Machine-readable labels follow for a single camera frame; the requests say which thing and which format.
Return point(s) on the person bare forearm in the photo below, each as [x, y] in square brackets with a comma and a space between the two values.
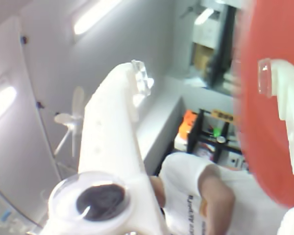
[218, 198]

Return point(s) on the orange box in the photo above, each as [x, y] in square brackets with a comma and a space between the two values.
[187, 122]

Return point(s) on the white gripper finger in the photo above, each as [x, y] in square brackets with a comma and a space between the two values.
[291, 98]
[107, 137]

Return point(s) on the orange plate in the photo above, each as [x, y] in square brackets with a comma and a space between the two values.
[257, 137]

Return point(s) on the white bladed ceiling fan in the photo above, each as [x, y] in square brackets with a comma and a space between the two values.
[73, 120]

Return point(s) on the long ceiling light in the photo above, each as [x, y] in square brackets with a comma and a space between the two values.
[95, 16]
[1, 105]

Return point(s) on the black shelf frame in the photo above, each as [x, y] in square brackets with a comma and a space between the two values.
[194, 132]

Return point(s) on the person white t-shirt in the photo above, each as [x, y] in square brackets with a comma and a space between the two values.
[181, 176]

